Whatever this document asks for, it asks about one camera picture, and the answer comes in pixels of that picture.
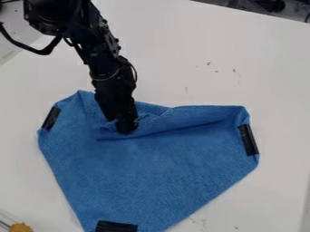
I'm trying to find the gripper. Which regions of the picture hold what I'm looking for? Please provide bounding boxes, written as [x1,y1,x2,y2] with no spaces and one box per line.
[92,72,140,136]

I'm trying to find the blue cloth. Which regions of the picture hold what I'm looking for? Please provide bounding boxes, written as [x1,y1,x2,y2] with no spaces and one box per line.
[36,89,262,232]

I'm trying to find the yellow toy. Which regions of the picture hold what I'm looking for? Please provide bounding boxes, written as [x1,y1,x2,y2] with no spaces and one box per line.
[8,221,34,232]

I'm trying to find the black cable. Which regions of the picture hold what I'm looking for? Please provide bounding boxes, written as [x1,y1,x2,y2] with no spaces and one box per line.
[0,22,64,56]

